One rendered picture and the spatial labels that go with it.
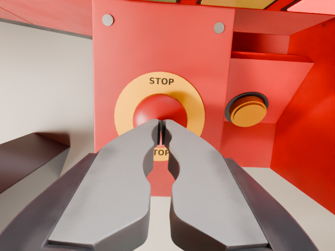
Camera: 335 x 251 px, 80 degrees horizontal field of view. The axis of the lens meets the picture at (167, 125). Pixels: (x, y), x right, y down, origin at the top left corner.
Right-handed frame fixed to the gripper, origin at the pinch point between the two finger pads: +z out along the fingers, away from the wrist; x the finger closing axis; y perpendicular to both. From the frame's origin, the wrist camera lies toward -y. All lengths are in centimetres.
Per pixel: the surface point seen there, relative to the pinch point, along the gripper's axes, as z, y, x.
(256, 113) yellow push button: 8.3, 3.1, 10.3
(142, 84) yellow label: 4.2, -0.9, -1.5
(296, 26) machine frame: 27.5, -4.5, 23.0
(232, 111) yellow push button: 8.6, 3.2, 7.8
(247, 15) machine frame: 28.0, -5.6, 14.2
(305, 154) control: 4.3, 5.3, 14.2
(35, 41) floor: 83, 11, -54
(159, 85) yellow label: 4.2, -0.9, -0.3
